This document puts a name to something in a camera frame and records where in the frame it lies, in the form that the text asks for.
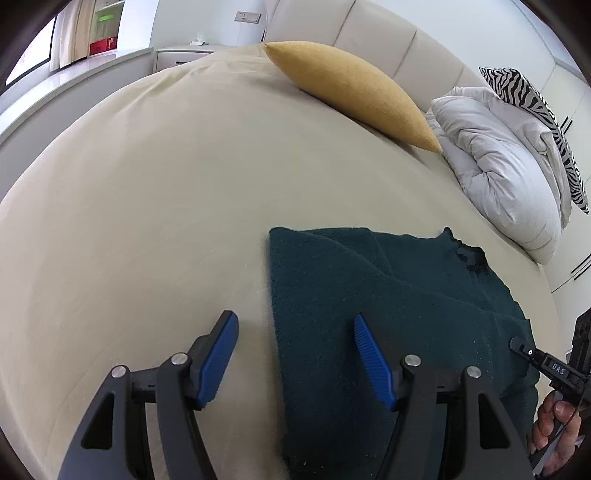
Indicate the zebra striped pillow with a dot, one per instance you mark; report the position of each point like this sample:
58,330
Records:
521,90

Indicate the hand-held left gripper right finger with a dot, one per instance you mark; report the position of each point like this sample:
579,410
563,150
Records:
374,364

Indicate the white wardrobe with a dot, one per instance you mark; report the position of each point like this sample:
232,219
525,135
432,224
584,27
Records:
568,83

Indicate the red box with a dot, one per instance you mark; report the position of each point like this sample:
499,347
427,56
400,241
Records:
101,46

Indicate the yellow pillow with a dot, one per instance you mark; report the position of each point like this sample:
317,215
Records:
360,92

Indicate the white shelf unit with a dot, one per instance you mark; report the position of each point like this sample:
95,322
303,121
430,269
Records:
108,23

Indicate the cream padded headboard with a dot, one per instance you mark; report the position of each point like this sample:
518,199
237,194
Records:
378,41

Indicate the window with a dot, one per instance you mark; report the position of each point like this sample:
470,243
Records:
34,50

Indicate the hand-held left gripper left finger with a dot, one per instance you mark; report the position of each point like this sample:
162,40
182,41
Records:
217,364

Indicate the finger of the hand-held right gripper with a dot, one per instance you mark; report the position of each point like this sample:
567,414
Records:
526,351

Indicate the small white object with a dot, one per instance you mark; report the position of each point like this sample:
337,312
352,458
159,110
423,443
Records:
198,41

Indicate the beige curtain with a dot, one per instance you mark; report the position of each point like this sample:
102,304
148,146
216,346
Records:
71,32

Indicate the white nightstand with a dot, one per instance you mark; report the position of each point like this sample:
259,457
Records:
184,57

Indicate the white window ledge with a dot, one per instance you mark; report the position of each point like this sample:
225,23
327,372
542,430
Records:
69,87

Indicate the dark green knit sweater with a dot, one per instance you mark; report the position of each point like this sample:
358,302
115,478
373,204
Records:
369,277

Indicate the person's right hand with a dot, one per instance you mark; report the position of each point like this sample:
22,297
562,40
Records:
554,434

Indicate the white duvet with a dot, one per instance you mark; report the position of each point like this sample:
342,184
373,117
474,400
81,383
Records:
498,170

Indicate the bed with beige sheet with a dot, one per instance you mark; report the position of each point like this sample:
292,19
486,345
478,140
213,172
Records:
161,184

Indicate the wall switch plate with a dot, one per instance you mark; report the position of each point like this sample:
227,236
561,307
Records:
247,17

